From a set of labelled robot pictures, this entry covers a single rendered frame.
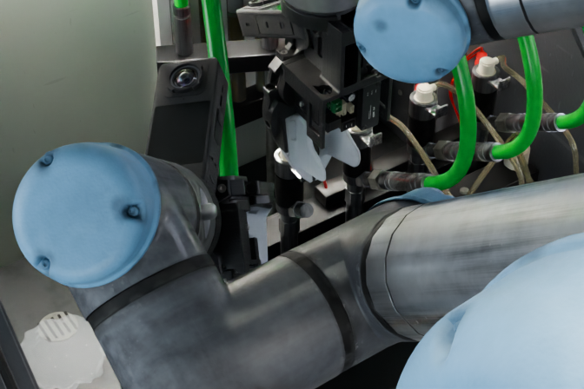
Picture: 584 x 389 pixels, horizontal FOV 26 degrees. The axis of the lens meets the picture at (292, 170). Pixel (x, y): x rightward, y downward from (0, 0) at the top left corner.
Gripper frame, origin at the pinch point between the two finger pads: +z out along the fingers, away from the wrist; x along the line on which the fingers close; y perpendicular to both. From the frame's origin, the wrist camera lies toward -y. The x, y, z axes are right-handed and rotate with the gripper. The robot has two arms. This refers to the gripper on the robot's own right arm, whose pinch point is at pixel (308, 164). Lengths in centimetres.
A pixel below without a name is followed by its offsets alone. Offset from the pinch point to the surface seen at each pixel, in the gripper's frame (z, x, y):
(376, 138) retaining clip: 0.9, 8.2, -0.4
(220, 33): -23.6, -12.4, 6.7
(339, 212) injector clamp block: 13.6, 7.3, -4.7
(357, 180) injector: 7.1, 7.4, -2.0
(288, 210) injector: 7.3, -0.6, -2.2
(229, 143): -17.0, -14.3, 10.9
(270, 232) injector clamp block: 13.6, -0.3, -6.1
